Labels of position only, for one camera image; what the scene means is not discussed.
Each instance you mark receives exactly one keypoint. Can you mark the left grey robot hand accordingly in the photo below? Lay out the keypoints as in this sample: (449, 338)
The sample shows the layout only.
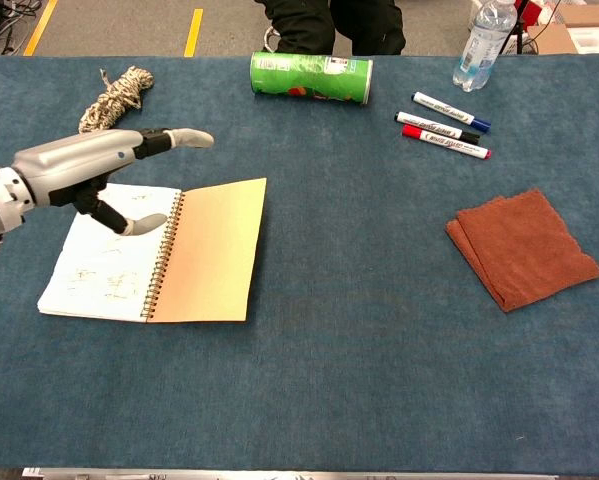
(69, 160)

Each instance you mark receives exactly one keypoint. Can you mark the tan spiral notebook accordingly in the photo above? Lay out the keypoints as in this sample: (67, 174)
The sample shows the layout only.
(209, 255)

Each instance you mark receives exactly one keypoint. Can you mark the brown cloth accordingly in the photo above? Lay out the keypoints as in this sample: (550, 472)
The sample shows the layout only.
(521, 250)

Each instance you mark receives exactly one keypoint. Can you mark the green chips can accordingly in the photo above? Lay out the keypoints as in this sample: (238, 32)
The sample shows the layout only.
(309, 77)

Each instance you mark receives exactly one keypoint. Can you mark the person in black trousers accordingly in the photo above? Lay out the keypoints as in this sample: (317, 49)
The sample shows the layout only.
(304, 25)

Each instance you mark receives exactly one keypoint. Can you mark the black-capped whiteboard marker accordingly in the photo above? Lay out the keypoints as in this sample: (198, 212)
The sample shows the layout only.
(434, 126)

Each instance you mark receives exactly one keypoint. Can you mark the red-capped whiteboard marker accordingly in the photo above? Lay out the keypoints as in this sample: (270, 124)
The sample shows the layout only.
(449, 142)

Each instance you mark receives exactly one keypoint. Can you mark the blue-capped whiteboard marker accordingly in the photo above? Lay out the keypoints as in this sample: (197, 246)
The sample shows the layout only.
(449, 111)

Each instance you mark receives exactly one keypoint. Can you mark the clear plastic water bottle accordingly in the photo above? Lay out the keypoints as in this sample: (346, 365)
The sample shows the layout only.
(481, 47)

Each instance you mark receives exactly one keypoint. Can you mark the cardboard box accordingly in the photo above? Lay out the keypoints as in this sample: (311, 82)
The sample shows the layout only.
(559, 37)

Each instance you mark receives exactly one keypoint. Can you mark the aluminium table edge rail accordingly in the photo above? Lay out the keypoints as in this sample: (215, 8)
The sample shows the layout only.
(279, 475)

